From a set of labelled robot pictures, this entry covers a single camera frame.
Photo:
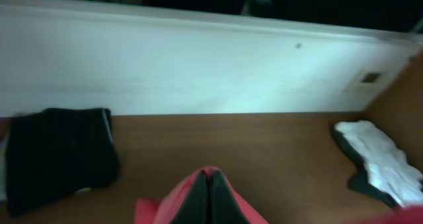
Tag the dark navy garment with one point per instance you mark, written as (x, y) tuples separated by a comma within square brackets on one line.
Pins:
[(357, 171)]

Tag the white crumpled garment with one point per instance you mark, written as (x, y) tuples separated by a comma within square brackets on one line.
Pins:
[(384, 172)]

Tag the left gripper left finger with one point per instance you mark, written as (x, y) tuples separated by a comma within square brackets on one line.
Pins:
[(196, 206)]

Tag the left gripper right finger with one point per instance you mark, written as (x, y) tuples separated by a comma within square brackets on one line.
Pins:
[(223, 206)]

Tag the red t-shirt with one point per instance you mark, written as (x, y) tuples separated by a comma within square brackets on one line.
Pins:
[(162, 212)]

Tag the black folded shorts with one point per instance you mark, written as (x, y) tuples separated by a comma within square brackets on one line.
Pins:
[(55, 153)]

